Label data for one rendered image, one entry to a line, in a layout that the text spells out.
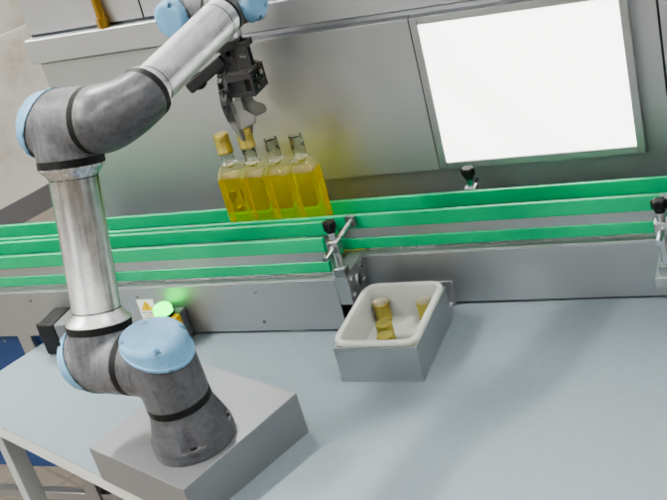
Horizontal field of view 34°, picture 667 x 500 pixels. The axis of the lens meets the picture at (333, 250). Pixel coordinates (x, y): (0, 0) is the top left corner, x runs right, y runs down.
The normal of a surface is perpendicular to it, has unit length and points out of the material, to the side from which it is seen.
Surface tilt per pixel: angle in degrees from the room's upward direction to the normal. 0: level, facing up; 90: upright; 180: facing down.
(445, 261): 90
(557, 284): 90
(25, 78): 90
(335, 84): 90
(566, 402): 0
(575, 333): 0
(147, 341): 6
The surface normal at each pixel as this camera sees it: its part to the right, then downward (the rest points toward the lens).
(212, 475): 0.72, 0.15
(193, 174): -0.33, 0.49
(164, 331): -0.16, -0.85
